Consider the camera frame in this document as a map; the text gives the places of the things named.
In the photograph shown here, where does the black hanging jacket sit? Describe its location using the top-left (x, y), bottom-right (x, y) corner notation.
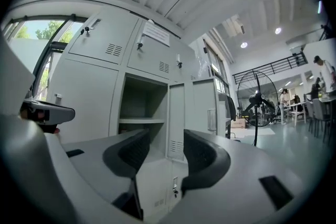
top-left (219, 93), bottom-right (237, 124)

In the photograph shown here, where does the grey dining chair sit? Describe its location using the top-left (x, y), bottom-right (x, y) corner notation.
top-left (305, 98), bottom-right (332, 140)

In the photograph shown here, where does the white table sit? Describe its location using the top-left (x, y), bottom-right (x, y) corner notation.
top-left (288, 101), bottom-right (308, 125)

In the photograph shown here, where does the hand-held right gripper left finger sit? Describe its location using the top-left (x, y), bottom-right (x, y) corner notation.
top-left (62, 127), bottom-right (151, 220)

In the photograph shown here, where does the grey metal locker cabinet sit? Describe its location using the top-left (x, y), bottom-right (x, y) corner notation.
top-left (46, 6), bottom-right (219, 220)

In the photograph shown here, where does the black pedestal fan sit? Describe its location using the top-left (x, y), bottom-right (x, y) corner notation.
top-left (237, 70), bottom-right (280, 147)

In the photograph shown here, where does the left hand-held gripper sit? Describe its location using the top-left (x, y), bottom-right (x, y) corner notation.
top-left (19, 101), bottom-right (76, 135)

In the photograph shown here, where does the brown cardboard box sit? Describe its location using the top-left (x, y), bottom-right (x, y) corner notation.
top-left (230, 118), bottom-right (248, 129)

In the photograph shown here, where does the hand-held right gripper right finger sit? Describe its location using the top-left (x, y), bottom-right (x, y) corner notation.
top-left (167, 129), bottom-right (305, 224)

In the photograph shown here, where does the black framed glass window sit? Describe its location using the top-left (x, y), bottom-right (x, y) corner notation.
top-left (0, 14), bottom-right (89, 103)

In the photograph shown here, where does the black metal railing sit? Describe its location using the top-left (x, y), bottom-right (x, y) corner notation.
top-left (232, 51), bottom-right (308, 85)

